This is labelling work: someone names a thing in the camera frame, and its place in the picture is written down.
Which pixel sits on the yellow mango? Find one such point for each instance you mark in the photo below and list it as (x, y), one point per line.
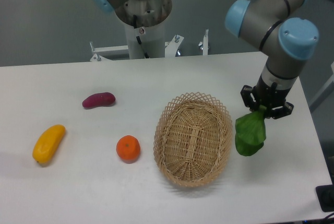
(48, 143)

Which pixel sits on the green bok choy vegetable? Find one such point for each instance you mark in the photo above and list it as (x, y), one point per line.
(250, 132)

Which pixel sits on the purple sweet potato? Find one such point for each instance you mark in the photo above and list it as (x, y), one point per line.
(104, 99)

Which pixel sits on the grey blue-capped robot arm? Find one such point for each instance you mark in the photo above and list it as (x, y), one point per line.
(265, 24)

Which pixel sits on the woven wicker basket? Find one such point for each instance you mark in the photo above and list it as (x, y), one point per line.
(193, 139)

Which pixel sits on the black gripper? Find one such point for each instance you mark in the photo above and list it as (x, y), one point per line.
(270, 97)

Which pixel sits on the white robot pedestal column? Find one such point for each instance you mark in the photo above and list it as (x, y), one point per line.
(144, 22)

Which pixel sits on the white metal mounting frame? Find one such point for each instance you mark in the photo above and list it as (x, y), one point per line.
(172, 49)

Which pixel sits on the black device at table edge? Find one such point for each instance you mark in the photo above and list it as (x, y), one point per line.
(325, 197)

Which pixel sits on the orange tangerine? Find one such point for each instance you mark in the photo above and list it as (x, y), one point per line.
(128, 149)

